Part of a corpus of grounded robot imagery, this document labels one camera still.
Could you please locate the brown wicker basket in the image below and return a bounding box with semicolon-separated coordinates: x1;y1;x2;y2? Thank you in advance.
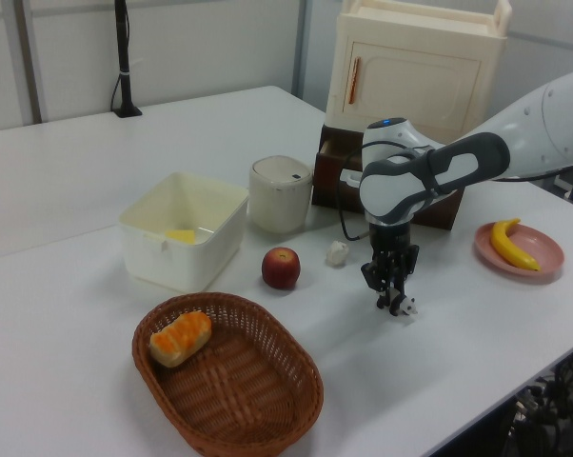
132;291;325;456

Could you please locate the yellow cube block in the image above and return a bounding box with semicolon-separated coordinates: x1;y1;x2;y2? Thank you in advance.
165;228;197;246

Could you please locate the black cable bundle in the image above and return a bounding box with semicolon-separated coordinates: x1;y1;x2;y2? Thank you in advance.
509;351;573;457

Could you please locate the copper cabinet door handle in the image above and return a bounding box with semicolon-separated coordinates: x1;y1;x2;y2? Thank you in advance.
347;56;363;104

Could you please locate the dark brown wooden drawer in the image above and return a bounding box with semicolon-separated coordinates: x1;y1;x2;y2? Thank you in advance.
311;122;464;232

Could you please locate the crumpled white paper ball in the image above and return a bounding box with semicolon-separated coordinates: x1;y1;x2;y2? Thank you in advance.
325;240;349;268

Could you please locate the cream plastic cabinet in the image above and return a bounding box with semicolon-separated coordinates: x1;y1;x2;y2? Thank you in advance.
324;0;512;144

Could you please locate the red apple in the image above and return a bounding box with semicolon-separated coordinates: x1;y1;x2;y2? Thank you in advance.
261;247;301;289

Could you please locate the black pole stand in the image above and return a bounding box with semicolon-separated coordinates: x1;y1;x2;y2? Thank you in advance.
110;0;143;118

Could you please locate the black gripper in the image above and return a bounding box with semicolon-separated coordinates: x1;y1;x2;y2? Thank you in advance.
361;223;420;318

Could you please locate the small white lidded bin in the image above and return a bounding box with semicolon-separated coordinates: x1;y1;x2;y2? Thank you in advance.
247;155;314;234

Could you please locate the white drawer handle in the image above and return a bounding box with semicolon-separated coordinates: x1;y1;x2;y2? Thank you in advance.
339;169;364;190

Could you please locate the yellow banana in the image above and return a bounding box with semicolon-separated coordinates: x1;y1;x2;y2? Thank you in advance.
489;218;542;273

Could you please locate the cream plastic container box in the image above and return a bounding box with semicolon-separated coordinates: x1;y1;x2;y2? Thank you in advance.
118;171;250;294

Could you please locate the pink plate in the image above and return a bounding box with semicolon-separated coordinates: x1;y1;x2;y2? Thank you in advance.
474;223;565;286

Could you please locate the orange glazed bread loaf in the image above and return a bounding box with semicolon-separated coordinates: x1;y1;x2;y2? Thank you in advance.
148;311;212;368

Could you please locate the black white panda toy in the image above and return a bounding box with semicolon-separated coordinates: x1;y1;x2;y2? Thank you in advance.
393;295;422;319

